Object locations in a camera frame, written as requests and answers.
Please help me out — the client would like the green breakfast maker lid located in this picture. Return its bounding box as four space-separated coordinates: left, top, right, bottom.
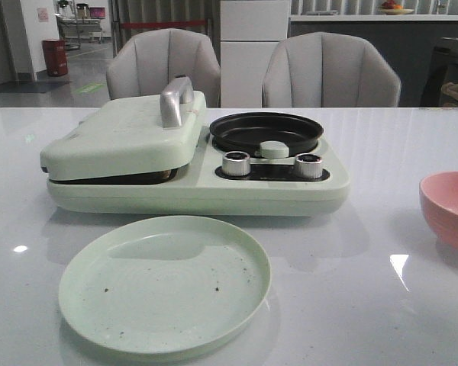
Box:
40 77 206 185

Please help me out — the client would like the pink bowl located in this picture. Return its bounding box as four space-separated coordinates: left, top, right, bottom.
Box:
419 171 458 249

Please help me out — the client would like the bread slice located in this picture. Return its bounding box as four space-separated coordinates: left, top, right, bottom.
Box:
153 169 178 181

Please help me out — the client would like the green breakfast maker base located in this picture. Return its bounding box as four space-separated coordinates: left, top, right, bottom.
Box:
47 127 350 217

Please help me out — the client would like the left silver control knob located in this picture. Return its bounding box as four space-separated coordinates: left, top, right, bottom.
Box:
221 151 251 177

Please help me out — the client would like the silver control knob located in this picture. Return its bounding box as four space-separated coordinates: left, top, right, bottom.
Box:
292 152 324 179
221 151 251 177

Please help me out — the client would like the black round frying pan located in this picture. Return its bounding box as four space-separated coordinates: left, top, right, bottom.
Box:
209 111 324 157

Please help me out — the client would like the right silver control knob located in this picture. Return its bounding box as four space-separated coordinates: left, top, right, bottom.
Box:
292 152 324 179

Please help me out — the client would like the light green round plate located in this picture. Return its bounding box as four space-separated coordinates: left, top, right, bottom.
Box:
58 216 272 361

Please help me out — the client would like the right grey upholstered chair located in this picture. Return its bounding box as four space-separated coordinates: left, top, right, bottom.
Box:
262 32 402 108

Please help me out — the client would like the grey upholstered chair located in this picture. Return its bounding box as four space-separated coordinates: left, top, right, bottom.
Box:
106 28 221 108
262 32 402 108

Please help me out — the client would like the left grey upholstered chair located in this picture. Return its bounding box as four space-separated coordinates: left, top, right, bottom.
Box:
106 28 221 108

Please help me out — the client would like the white refrigerator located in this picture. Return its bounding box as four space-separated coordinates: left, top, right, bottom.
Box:
220 1 291 108

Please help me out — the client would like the red trash bin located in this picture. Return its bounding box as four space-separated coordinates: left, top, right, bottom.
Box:
42 39 68 76

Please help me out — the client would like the yellow fruit plate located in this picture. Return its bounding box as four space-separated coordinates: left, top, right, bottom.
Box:
378 0 414 15

